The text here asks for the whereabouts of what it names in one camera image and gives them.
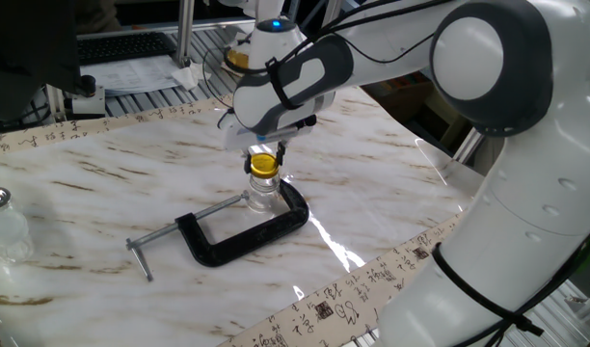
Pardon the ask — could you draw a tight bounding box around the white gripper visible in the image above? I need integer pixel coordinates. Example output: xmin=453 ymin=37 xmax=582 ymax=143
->
xmin=221 ymin=113 xmax=288 ymax=175

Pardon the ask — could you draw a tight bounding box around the gold metal jar lid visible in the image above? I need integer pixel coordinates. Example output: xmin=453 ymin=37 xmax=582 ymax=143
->
xmin=249 ymin=153 xmax=282 ymax=180

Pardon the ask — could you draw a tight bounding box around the small clear glass jar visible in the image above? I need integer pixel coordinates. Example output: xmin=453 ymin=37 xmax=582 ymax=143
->
xmin=246 ymin=173 xmax=282 ymax=214

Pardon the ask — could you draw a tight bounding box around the black C-clamp with steel screw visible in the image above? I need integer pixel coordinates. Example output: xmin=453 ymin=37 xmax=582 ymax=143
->
xmin=125 ymin=178 xmax=310 ymax=282

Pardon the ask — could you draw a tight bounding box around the gold tissue box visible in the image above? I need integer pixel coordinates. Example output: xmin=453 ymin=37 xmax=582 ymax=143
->
xmin=225 ymin=46 xmax=252 ymax=72

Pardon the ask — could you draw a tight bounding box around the crumpled white tissue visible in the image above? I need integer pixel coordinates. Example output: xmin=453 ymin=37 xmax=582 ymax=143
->
xmin=171 ymin=60 xmax=213 ymax=92

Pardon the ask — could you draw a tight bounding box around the glossy marble pattern sheet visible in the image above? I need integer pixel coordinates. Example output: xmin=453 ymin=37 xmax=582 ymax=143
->
xmin=0 ymin=79 xmax=489 ymax=347

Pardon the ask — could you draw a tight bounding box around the stack of printed papers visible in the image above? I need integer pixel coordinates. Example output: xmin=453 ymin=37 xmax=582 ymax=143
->
xmin=80 ymin=54 xmax=193 ymax=97

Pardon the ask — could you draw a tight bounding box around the beige calligraphy print cloth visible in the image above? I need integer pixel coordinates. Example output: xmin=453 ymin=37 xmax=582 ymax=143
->
xmin=0 ymin=93 xmax=465 ymax=347

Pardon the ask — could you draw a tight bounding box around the black computer keyboard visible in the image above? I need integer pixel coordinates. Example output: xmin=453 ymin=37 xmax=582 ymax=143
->
xmin=76 ymin=31 xmax=178 ymax=67

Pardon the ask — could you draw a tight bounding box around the black computer monitor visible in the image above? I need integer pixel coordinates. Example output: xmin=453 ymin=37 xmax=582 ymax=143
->
xmin=0 ymin=0 xmax=83 ymax=122

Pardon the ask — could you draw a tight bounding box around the clear shaker bottle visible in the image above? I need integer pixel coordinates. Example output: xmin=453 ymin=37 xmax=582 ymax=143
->
xmin=0 ymin=201 xmax=36 ymax=265

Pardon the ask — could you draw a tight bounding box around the aluminium frame post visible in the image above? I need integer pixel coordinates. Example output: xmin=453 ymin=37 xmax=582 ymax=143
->
xmin=174 ymin=0 xmax=196 ymax=67
xmin=451 ymin=128 xmax=488 ymax=165
xmin=318 ymin=0 xmax=344 ymax=28

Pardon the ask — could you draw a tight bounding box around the aluminium frame rail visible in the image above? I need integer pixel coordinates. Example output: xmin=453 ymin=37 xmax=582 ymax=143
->
xmin=76 ymin=16 xmax=255 ymax=40

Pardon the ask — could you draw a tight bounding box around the black camera on white mount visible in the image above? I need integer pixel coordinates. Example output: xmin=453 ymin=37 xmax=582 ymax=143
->
xmin=63 ymin=74 xmax=107 ymax=117

